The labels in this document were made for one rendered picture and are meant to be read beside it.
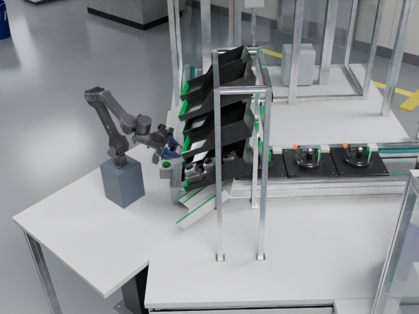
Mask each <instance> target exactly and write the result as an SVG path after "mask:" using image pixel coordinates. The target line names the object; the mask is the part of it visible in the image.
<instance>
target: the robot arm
mask: <svg viewBox="0 0 419 314"><path fill-rule="evenodd" d="M84 98H85V99H86V101H87V102H88V104H89V105H90V106H91V107H93V108H95V110H96V112H97V114H98V116H99V118H100V120H101V122H102V124H103V126H104V128H105V130H106V132H107V134H108V137H109V143H108V144H109V147H110V149H109V150H108V151H107V153H108V155H109V156H110V157H112V158H113V162H112V163H111V165H112V166H114V167H116V168H118V169H121V168H122V167H124V166H126V165H127V164H129V162H128V161H127V159H126V156H125V152H127V151H128V149H129V142H128V141H127V139H126V136H125V135H121V134H120V133H119V132H118V130H117V127H116V126H115V123H114V122H113V120H112V117H111V116H110V114H109V112H108V110H107V108H108V109H109V110H110V111H111V112H112V113H113V115H114V116H115V117H116V118H117V120H118V121H119V124H120V128H121V129H122V131H123V132H124V133H125V134H126V135H131V134H132V133H134V132H135V133H134V135H133V136H132V138H131V140H132V141H133V144H135V143H136V142H139V143H141V144H143V145H146V146H147V148H148V149H149V148H150V147H151V148H153V149H156V150H155V152H154V154H153V158H152V163H153V164H156V165H157V164H158V162H159V157H161V160H162V159H167V158H180V155H178V154H176V153H174V152H172V151H170V150H168V148H167V147H165V145H166V144H167V145H168V147H169V148H171V147H172V146H178V145H180V144H179V143H177V142H176V141H175V139H174V137H173V132H174V128H172V127H169V128H167V129H166V126H165V125H163V124H159V125H158V127H157V128H158V131H157V132H153V133H150V128H151V125H152V119H151V118H150V117H149V116H146V115H142V114H139V115H137V118H135V117H134V116H133V115H131V114H129V113H127V112H126V111H125V110H124V109H123V108H122V106H121V105H120V104H119V103H118V102H117V101H116V99H115V98H114V97H113V96H112V94H111V92H110V91H109V90H106V89H105V88H103V87H99V86H95V87H93V88H90V89H88V90H86V91H85V94H84ZM106 106H107V107H106ZM180 146H181V145H180ZM164 147H165V148H164ZM181 148H183V147H182V146H181Z"/></svg>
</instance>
